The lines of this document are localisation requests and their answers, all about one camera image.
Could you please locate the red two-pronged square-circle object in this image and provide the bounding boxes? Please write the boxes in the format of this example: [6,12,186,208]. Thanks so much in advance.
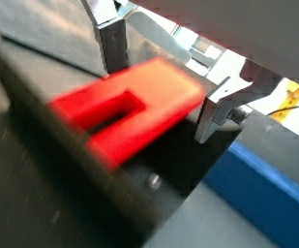
[49,58,206,171]

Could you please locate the dark grey curved fixture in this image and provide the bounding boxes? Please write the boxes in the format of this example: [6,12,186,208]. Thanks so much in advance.
[0,48,240,248]

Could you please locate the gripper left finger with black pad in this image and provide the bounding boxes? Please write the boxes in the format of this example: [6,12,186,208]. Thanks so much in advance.
[81,0,129,74]

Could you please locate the blue foam shape-sorter block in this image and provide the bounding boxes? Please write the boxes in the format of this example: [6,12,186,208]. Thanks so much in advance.
[204,142,299,248]

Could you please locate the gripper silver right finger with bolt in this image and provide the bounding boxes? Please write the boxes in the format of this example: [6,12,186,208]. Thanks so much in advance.
[194,60,282,143]

